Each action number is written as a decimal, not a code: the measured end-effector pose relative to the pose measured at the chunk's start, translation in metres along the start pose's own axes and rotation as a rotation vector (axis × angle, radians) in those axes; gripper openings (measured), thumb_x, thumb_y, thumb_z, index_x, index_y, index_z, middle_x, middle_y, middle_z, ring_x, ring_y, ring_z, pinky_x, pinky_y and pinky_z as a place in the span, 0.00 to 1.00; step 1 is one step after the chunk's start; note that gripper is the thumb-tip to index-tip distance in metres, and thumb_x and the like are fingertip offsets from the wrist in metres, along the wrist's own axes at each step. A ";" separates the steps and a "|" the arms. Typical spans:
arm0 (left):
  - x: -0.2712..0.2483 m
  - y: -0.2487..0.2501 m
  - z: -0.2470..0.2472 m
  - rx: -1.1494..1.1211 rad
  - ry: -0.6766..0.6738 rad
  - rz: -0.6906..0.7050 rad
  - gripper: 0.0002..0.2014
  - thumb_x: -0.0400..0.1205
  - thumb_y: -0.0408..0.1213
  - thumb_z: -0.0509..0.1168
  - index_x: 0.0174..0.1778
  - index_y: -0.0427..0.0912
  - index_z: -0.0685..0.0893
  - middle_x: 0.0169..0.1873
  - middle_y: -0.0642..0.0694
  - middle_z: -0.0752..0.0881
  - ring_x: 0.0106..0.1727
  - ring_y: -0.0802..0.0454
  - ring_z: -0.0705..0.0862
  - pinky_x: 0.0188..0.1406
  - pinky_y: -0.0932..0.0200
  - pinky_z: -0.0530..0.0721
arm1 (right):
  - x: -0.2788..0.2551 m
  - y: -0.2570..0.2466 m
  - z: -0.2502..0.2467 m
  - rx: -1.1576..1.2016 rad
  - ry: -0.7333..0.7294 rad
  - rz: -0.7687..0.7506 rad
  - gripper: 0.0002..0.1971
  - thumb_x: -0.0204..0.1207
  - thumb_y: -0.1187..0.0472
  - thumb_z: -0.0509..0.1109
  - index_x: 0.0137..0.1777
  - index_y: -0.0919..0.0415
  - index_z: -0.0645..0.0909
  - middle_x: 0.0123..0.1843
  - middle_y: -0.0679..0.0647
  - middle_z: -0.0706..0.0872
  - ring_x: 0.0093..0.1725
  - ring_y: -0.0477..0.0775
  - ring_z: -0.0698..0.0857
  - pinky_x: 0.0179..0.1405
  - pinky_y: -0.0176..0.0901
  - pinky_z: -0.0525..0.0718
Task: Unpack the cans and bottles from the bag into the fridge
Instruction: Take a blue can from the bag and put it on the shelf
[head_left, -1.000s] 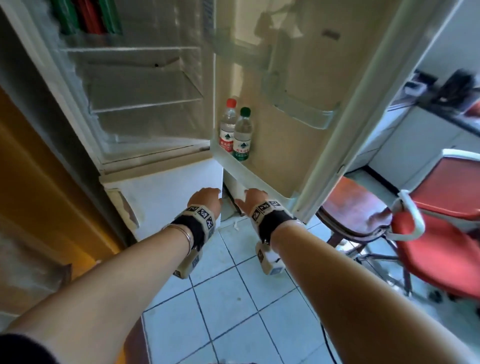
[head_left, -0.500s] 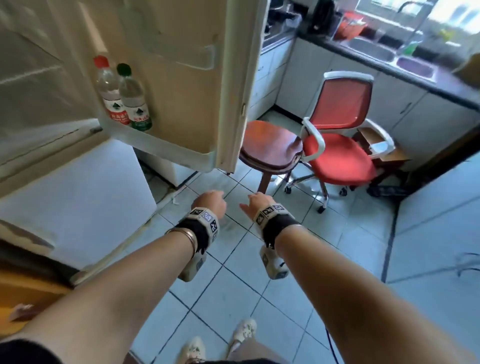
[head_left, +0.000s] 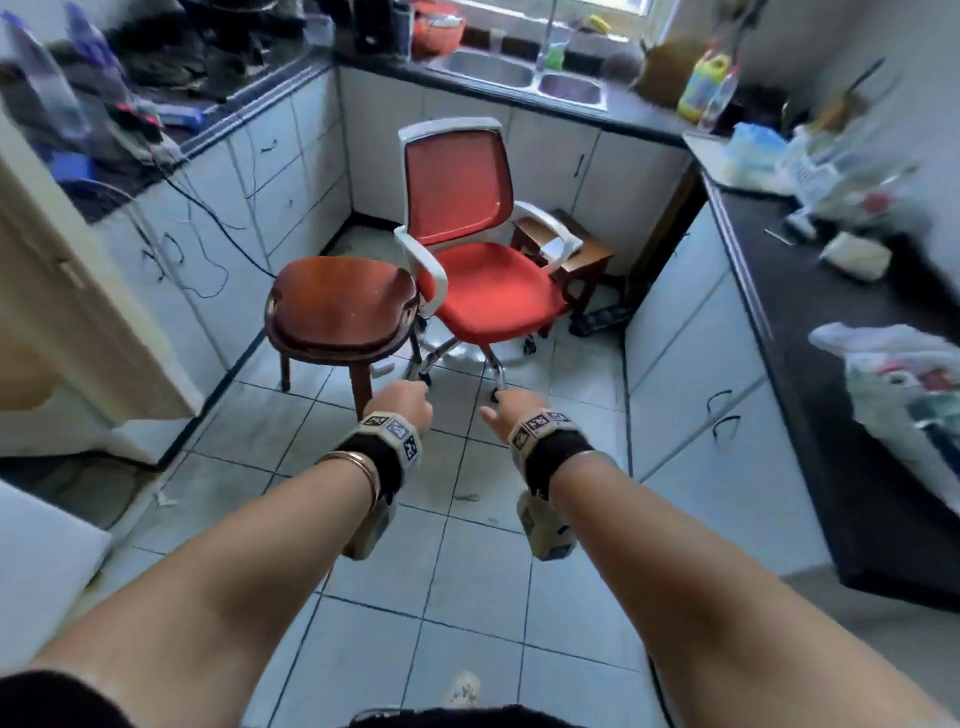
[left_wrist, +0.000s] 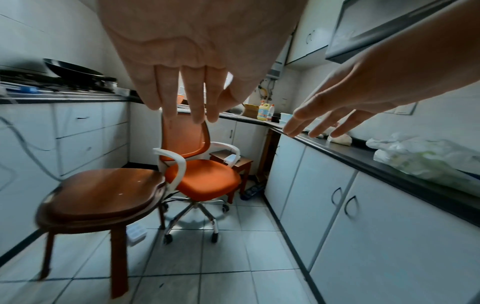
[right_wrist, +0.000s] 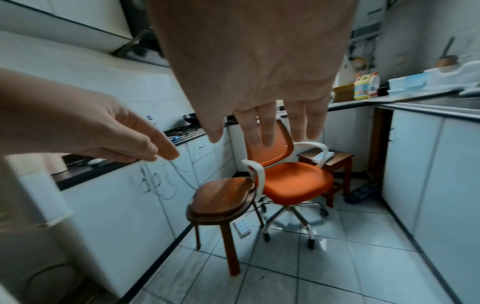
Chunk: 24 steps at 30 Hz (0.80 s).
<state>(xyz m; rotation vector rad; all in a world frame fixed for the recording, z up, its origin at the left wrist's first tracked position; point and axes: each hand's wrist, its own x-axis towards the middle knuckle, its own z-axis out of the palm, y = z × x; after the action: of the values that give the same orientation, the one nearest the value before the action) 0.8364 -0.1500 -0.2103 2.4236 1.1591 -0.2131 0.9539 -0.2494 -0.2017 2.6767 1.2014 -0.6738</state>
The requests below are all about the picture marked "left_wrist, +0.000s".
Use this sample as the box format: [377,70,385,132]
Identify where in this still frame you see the person's right hand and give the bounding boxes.
[282,37,410,139]

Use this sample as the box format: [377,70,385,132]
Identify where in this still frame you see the person's left hand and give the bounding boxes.
[98,0,309,124]

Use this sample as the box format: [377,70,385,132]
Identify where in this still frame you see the person's right forearm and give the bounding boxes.
[395,0,480,105]

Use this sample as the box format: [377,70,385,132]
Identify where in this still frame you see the steel range hood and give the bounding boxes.
[325,0,459,65]

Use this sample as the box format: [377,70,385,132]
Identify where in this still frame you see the small white bag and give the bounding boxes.
[327,133,354,147]

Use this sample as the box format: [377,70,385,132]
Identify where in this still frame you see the white plastic container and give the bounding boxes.
[279,112,324,126]

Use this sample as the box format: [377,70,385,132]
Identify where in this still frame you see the white water heater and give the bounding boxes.
[267,59,287,81]

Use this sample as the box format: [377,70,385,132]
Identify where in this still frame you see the yellow detergent bottle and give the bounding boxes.
[257,100,272,121]

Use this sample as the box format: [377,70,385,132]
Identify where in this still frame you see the large white plastic bag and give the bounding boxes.
[365,132,480,191]

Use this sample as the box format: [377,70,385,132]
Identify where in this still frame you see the white corner base cabinet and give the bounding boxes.
[205,118,269,179]

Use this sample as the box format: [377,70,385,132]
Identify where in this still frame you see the small square wooden stool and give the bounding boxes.
[209,150,254,204]

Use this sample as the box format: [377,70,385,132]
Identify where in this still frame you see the black frying pan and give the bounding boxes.
[43,58,118,85]

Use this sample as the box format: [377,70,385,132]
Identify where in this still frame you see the orange swivel office chair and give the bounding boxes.
[153,111,243,245]

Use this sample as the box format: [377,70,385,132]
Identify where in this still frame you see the dark slippers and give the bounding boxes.
[240,182,266,200]

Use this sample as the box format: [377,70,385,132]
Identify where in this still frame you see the white drawer cabinet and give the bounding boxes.
[0,100,131,247]

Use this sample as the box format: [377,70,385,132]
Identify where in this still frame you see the black gas stove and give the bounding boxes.
[0,69,118,93]

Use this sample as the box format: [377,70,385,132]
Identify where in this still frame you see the round brown wooden stool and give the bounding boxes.
[35,167,168,299]

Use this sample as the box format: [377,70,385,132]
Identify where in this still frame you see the white power strip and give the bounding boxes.
[126,225,147,247]

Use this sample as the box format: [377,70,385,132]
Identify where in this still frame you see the white wall socket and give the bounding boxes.
[393,102,418,116]

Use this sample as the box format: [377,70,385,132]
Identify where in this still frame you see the white wall cabinet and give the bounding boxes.
[285,0,352,66]

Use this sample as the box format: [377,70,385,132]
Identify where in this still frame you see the white base cabinet with handles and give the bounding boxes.
[264,127,480,304]

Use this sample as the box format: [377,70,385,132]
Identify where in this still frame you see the white cable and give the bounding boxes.
[0,115,65,182]

